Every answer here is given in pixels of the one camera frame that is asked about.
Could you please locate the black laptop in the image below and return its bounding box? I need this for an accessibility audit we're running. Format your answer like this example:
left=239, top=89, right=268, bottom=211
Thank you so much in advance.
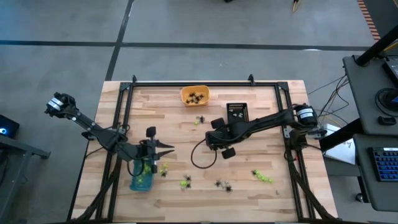
left=381, top=55, right=398, bottom=90

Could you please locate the grey metal stand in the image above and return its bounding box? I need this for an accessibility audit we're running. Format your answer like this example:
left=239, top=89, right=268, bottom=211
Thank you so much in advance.
left=0, top=135, right=52, bottom=223

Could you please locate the grey desk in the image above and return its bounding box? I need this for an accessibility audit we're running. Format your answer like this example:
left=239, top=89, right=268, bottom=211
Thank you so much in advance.
left=343, top=55, right=398, bottom=136
left=353, top=133, right=398, bottom=213

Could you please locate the black device with blue light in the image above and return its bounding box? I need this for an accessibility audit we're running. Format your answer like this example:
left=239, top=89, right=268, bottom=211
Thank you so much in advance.
left=0, top=114, right=20, bottom=140

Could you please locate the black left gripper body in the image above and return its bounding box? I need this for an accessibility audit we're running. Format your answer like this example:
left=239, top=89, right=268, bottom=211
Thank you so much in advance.
left=133, top=139, right=158, bottom=162

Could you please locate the teal plastic bin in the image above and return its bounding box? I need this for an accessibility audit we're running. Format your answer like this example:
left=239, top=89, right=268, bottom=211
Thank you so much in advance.
left=129, top=157, right=155, bottom=192

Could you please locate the black right camera cable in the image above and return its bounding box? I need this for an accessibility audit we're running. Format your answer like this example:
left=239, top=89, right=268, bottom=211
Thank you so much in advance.
left=190, top=138, right=218, bottom=170

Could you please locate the backlit black keyboard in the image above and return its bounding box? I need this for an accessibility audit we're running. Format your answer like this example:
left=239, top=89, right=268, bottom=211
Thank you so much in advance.
left=368, top=146, right=398, bottom=183

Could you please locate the yellow plastic bin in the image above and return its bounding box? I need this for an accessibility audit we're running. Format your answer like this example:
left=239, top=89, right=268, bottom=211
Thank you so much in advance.
left=180, top=85, right=211, bottom=108

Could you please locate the black mesh basket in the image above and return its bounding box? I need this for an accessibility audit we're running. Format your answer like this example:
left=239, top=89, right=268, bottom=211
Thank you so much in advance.
left=226, top=102, right=249, bottom=124

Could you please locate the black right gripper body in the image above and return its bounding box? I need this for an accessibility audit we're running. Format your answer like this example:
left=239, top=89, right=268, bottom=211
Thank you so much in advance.
left=205, top=124, right=246, bottom=150

